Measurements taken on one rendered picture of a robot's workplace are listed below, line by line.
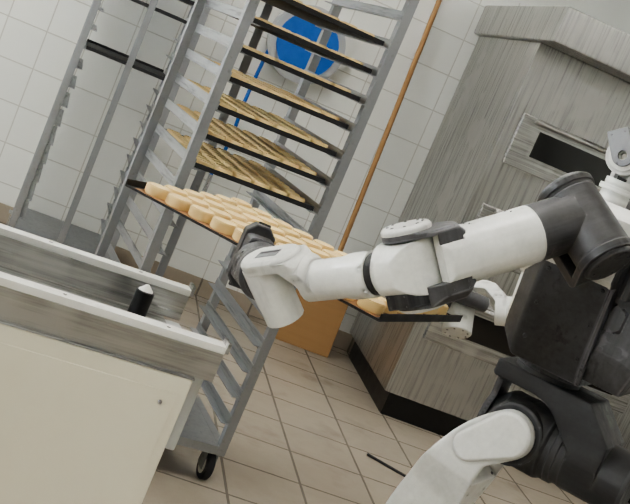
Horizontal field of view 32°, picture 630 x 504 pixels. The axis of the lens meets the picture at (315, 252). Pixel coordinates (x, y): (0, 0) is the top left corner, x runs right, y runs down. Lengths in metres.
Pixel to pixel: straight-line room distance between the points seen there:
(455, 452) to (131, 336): 0.63
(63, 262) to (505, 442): 0.81
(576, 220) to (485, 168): 3.37
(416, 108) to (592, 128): 1.16
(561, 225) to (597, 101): 3.53
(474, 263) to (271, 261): 0.32
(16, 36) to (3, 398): 4.27
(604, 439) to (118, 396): 0.80
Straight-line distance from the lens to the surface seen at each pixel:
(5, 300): 1.66
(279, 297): 1.77
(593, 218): 1.72
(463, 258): 1.62
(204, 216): 2.12
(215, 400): 3.70
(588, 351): 1.88
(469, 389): 5.32
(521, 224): 1.67
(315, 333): 5.83
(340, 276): 1.67
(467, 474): 1.98
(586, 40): 4.93
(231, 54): 3.22
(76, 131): 5.86
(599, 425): 1.93
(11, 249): 1.94
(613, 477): 1.94
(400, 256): 1.63
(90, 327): 1.68
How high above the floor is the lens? 1.34
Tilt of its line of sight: 8 degrees down
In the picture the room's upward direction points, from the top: 23 degrees clockwise
